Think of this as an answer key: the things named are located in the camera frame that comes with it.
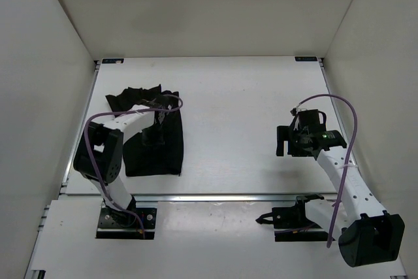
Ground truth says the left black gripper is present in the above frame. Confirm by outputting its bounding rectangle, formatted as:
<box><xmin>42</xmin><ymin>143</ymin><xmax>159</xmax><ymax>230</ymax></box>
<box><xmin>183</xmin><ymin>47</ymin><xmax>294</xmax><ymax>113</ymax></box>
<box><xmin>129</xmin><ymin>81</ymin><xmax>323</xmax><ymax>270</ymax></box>
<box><xmin>142</xmin><ymin>121</ymin><xmax>165</xmax><ymax>151</ymax></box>

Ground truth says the black skirt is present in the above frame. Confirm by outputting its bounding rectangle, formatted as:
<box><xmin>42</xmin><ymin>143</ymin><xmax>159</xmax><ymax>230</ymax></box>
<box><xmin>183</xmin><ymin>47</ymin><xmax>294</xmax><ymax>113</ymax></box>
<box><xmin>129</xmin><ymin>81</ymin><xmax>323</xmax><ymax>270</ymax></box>
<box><xmin>106</xmin><ymin>85</ymin><xmax>184</xmax><ymax>177</ymax></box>

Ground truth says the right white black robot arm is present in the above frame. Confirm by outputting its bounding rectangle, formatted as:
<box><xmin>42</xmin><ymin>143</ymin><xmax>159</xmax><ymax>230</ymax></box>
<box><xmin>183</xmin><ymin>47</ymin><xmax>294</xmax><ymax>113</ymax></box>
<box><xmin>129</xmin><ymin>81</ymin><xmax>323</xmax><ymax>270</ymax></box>
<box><xmin>272</xmin><ymin>122</ymin><xmax>405</xmax><ymax>267</ymax></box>

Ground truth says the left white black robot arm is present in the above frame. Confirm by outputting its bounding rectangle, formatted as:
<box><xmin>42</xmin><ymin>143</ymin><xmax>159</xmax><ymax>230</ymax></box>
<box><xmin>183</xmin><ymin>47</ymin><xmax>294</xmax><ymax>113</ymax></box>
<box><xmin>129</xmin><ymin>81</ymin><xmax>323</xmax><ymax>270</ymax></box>
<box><xmin>73</xmin><ymin>103</ymin><xmax>178</xmax><ymax>229</ymax></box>

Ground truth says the left blue corner label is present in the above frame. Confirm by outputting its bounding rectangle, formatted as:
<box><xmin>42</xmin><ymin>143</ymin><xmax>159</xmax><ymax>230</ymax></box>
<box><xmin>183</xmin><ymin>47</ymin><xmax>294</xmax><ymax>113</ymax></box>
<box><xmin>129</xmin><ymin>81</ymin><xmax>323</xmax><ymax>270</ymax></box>
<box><xmin>101</xmin><ymin>58</ymin><xmax>124</xmax><ymax>64</ymax></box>

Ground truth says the blue corner label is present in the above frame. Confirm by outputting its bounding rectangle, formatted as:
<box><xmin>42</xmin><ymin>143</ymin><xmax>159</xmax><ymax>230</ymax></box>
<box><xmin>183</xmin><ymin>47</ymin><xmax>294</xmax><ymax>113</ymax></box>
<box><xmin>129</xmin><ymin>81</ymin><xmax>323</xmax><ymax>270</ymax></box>
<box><xmin>101</xmin><ymin>58</ymin><xmax>124</xmax><ymax>64</ymax></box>
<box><xmin>295</xmin><ymin>56</ymin><xmax>318</xmax><ymax>62</ymax></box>

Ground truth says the right blue corner label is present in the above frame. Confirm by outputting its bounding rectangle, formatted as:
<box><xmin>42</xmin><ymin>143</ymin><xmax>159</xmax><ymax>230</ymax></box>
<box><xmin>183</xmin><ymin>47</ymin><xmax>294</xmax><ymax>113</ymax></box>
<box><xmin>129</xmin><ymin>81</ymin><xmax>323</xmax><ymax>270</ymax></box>
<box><xmin>295</xmin><ymin>56</ymin><xmax>318</xmax><ymax>62</ymax></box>

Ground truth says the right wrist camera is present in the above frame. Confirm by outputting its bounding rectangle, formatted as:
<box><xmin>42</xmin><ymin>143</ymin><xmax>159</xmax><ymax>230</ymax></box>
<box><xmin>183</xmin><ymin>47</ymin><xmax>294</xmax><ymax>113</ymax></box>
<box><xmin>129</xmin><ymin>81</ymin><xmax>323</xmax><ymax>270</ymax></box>
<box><xmin>291</xmin><ymin>108</ymin><xmax>327</xmax><ymax>133</ymax></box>

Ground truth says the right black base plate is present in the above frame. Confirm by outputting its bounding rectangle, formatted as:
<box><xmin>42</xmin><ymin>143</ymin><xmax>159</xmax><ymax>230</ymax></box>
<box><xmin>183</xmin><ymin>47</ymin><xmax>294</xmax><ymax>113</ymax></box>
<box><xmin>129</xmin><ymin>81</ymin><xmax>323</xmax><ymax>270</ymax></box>
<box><xmin>255</xmin><ymin>205</ymin><xmax>328</xmax><ymax>242</ymax></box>

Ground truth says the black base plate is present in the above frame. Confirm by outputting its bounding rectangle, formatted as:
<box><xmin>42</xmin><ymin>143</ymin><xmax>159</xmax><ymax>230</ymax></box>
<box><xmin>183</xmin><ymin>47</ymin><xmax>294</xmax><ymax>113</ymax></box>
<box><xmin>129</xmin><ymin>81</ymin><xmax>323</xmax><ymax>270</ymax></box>
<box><xmin>255</xmin><ymin>205</ymin><xmax>328</xmax><ymax>242</ymax></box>
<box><xmin>96</xmin><ymin>206</ymin><xmax>157</xmax><ymax>240</ymax></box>

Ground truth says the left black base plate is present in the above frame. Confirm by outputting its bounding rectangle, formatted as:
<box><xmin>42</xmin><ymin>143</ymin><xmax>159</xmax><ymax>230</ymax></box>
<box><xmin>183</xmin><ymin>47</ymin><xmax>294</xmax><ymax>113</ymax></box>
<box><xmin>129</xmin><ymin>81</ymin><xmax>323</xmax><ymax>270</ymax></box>
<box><xmin>96</xmin><ymin>206</ymin><xmax>157</xmax><ymax>240</ymax></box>

